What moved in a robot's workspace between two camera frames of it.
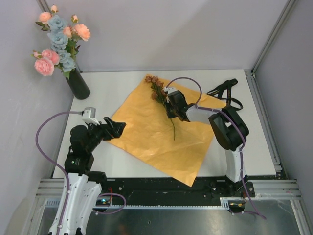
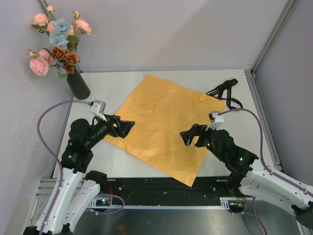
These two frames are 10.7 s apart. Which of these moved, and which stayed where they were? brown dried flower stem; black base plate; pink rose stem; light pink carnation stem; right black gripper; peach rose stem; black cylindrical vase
Moved: brown dried flower stem; right black gripper; pink rose stem; peach rose stem; light pink carnation stem
Stayed: black base plate; black cylindrical vase
